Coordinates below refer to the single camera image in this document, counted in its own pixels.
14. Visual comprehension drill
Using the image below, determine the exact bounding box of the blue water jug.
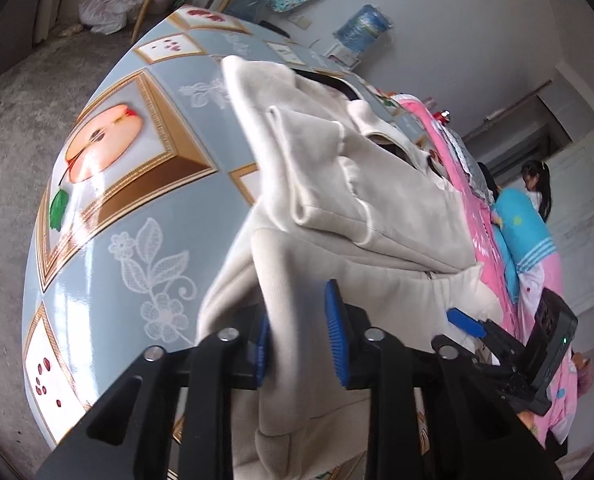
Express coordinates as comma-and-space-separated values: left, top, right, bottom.
334, 4, 394, 53

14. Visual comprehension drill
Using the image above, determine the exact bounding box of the grey patterned cloth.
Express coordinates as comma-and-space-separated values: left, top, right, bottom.
447, 127, 495, 203

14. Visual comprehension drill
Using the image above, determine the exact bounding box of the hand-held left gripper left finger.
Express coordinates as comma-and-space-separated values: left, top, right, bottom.
37, 310, 272, 480

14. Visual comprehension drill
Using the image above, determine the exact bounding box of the pink floral blanket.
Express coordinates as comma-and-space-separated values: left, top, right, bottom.
389, 92, 585, 448

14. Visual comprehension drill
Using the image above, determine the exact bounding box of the fruit print grey tablecloth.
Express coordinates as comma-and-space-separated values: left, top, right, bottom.
21, 4, 450, 480

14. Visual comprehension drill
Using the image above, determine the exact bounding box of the grey mesh cover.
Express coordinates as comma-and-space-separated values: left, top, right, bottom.
229, 0, 278, 23

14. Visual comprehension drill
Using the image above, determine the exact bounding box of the white plastic bag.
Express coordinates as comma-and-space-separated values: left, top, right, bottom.
79, 0, 148, 36

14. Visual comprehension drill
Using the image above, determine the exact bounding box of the blue bolster pillow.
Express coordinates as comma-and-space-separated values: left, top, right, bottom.
492, 187, 558, 306

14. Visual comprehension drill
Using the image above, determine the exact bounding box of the grey curtain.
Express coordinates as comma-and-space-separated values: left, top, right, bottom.
29, 0, 75, 43

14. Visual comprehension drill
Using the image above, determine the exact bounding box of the beige zip jacket black trim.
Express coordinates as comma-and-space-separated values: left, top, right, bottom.
194, 55, 505, 480

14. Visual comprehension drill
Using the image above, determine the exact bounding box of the whitewashed wooden board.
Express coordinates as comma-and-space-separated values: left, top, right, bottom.
547, 127, 594, 318

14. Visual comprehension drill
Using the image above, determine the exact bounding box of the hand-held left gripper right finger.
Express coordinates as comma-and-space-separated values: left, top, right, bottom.
325, 279, 562, 480

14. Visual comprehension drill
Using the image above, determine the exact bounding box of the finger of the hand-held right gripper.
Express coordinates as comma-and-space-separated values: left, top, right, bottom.
446, 307, 508, 366
486, 319, 525, 361

